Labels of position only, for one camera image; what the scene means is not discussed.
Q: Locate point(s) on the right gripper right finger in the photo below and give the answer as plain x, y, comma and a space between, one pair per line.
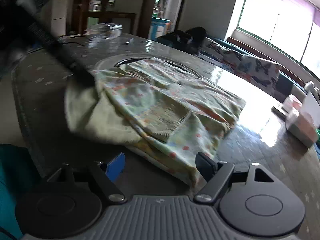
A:
253, 202

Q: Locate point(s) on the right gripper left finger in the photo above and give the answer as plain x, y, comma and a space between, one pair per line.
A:
71, 199

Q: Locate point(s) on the green patterned child's garment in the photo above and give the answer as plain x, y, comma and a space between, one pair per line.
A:
162, 114

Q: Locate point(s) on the white refrigerator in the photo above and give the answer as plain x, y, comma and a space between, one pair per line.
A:
59, 17

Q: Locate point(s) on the dark wooden shelf cabinet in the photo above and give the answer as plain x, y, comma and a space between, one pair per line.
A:
95, 2

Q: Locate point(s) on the pink green tissue pack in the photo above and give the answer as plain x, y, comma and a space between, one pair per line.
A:
303, 123

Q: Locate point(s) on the clear plastic food container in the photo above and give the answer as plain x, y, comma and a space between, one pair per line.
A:
106, 30

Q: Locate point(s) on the pink tissue pack far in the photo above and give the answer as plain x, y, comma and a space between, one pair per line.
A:
291, 102

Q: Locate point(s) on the black white plush toy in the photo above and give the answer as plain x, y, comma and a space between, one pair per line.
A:
310, 87

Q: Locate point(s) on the large butterfly print cushion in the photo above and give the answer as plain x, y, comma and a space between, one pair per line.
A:
259, 72

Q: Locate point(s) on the blue white cabinet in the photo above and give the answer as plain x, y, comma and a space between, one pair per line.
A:
158, 27

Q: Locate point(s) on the long butterfly print cushion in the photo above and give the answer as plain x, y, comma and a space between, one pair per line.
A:
219, 53

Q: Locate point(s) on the round black induction cooktop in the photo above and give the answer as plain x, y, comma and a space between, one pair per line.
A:
159, 62

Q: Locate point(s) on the black clothing pile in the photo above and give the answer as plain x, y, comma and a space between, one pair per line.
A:
188, 41

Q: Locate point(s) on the window with green frame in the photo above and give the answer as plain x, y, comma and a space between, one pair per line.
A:
291, 26

